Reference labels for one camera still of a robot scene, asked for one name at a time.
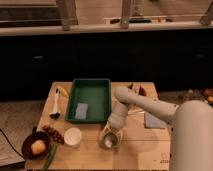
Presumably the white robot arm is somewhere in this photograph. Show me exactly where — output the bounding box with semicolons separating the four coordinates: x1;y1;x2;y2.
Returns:
108;86;213;171

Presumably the green plastic tray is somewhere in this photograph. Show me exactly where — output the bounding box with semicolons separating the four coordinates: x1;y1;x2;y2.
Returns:
65;79;111;124

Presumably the grey sponge in tray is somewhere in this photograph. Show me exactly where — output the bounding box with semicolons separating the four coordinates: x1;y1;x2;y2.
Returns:
75;103;88;119

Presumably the yellow banana toy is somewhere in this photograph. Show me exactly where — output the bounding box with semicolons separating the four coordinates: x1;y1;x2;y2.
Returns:
57;86;69;98

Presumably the grey cloth on table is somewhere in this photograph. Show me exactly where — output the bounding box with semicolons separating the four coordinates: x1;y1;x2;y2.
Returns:
145;113;166;129

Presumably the white cup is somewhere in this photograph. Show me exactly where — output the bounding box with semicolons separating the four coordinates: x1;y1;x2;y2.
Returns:
64;127;82;147

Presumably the green vegetable stalk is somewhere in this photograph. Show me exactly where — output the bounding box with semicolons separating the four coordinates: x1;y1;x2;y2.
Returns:
41;144;57;171

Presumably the dark brown bowl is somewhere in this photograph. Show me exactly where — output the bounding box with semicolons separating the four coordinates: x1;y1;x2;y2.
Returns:
21;131;50;160

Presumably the yellow potato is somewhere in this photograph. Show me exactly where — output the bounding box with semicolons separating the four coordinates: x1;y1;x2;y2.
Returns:
31;140;46;155

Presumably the black cable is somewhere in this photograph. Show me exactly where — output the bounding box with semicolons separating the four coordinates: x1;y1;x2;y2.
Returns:
0;128;26;161

